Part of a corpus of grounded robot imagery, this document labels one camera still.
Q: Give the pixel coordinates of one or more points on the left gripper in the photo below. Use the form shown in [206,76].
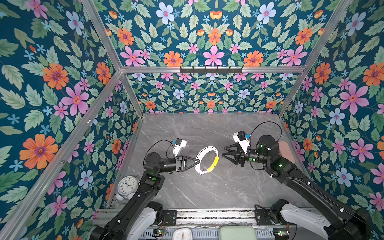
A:
[181,165]

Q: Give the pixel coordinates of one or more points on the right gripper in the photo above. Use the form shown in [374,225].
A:
[240,156]

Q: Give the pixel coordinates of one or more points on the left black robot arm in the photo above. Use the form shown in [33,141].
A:
[141,211]

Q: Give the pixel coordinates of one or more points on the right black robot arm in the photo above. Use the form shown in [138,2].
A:
[334,220]

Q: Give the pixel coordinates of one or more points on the pink eraser case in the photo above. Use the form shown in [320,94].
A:
[285,151]

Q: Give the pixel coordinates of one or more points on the white clock at front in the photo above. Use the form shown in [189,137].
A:
[182,234]

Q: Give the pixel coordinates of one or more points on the white round alarm clock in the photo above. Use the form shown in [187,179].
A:
[128,185]

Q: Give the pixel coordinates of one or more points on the pale green box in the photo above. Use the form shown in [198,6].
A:
[237,233]

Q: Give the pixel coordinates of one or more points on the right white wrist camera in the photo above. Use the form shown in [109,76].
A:
[243,140]

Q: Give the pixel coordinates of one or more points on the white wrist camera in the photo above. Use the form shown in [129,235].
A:
[243,140]
[178,145]

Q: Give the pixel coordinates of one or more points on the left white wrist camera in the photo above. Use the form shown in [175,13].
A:
[178,145]

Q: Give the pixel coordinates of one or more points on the aluminium front rail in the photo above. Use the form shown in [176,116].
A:
[216,217]

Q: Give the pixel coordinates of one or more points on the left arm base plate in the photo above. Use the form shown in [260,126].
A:
[166,218]

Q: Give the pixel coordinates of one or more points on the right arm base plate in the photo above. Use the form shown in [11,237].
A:
[264,218]

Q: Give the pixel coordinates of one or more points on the black hook rail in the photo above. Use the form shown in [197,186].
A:
[210,70]

